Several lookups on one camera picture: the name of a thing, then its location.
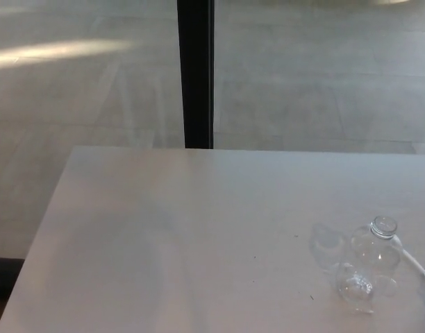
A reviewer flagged black spray trigger lid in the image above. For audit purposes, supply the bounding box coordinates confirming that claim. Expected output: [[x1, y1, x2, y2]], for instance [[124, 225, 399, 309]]
[[401, 247, 425, 284]]

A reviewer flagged clear plastic spray bottle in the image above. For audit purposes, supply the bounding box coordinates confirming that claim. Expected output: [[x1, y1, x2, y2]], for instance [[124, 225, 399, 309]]
[[335, 215, 404, 315]]

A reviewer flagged black window frame post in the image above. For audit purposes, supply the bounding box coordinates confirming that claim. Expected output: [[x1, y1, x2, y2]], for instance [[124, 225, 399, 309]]
[[176, 0, 215, 150]]

